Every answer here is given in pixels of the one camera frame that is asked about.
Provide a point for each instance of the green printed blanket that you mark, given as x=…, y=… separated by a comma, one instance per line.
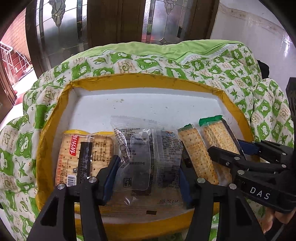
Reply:
x=161, y=67

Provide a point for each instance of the white stair railing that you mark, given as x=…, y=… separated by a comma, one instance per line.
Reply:
x=13, y=60

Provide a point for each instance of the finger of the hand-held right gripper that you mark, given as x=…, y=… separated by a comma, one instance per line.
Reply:
x=222, y=155
x=245, y=146

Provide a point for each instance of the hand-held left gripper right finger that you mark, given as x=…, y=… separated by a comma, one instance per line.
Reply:
x=185, y=185

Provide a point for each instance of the yellow-ended cracker packet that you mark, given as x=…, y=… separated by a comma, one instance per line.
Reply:
x=69, y=157

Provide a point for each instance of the green-ended cracker packet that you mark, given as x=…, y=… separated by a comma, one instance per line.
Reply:
x=219, y=136
x=196, y=148

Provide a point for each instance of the wooden door stained glass panel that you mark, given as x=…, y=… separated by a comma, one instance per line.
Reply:
x=7, y=88

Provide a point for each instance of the wooden double door glass panels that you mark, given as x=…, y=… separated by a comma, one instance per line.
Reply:
x=111, y=20

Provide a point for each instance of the dark cloth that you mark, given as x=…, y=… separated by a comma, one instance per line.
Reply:
x=263, y=69

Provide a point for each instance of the white foam tray yellow tape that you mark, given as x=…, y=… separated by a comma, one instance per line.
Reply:
x=150, y=104

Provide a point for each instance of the clear packet dark snack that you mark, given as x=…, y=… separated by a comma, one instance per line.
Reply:
x=138, y=150

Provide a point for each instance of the person's right hand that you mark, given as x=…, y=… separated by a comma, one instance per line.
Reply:
x=277, y=219

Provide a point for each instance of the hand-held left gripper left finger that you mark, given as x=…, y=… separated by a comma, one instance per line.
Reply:
x=111, y=176

